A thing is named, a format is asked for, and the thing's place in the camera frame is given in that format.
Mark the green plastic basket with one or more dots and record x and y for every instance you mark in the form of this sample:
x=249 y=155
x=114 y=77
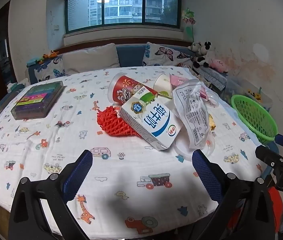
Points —
x=256 y=120

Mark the clear printed plastic bag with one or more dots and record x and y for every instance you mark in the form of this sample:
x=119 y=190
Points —
x=191 y=110

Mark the paper pinwheel decoration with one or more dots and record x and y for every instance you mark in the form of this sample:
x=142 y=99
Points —
x=189 y=20

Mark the clear plastic lid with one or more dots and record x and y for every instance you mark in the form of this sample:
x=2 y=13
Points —
x=206 y=148

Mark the large butterfly print pillow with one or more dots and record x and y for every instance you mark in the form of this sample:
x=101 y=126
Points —
x=166 y=55

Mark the red foam fruit net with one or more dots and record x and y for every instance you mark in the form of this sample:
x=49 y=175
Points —
x=111 y=122

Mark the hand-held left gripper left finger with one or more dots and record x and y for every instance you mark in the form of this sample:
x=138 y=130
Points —
x=77 y=175

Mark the blue sofa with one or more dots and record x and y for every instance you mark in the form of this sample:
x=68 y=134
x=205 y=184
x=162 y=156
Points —
x=131 y=55

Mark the red printed paper cup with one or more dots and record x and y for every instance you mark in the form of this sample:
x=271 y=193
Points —
x=124 y=87

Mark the clear plastic storage box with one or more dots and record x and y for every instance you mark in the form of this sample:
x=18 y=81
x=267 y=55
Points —
x=236 y=87

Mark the printed white tablecloth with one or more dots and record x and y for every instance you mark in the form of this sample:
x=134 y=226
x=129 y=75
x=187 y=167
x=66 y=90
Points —
x=56 y=142

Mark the small butterfly print pillow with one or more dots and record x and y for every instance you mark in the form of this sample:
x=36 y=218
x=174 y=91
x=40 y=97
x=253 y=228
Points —
x=50 y=70

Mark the white wall switch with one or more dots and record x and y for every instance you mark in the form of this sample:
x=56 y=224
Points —
x=56 y=26

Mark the yellow wrapper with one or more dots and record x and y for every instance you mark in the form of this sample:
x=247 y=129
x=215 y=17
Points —
x=212 y=123

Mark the tissue box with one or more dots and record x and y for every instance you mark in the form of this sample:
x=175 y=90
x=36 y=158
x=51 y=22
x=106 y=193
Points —
x=15 y=86

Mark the orange toy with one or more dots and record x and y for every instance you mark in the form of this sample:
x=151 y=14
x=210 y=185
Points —
x=51 y=54

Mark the beige pillow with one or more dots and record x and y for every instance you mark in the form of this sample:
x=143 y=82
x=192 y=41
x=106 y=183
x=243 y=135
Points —
x=91 y=58

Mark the red plastic object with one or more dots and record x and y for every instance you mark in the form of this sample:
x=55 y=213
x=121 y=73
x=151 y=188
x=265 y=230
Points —
x=275 y=205

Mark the teal toy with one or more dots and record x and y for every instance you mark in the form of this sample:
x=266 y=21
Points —
x=35 y=61

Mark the black eared white plush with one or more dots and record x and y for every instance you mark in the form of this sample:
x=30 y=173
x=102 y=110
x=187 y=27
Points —
x=205 y=52

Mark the black white cow plush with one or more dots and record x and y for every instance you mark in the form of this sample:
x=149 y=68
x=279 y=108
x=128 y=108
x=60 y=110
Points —
x=194 y=48

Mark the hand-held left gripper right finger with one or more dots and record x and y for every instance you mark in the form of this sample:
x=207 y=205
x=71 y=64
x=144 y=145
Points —
x=206 y=175

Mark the clear box of coloured blocks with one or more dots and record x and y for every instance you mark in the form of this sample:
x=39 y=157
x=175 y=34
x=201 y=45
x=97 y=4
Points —
x=36 y=100

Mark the pink wrapper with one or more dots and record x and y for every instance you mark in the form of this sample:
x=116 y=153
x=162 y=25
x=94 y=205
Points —
x=177 y=80

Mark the white blue milk carton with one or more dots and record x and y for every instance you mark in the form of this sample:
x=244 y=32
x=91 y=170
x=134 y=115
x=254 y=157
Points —
x=156 y=122

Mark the clear plastic cup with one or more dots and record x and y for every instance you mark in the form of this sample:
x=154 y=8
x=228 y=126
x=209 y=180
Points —
x=212 y=97

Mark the yellow toy car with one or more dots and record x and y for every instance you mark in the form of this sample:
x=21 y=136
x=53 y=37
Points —
x=255 y=95

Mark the white paper cup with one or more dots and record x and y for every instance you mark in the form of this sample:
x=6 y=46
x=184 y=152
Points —
x=162 y=83

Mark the green framed window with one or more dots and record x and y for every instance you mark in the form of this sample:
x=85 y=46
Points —
x=121 y=10

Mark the pink plush toy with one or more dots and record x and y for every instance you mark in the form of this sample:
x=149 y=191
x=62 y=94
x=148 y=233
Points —
x=217 y=65

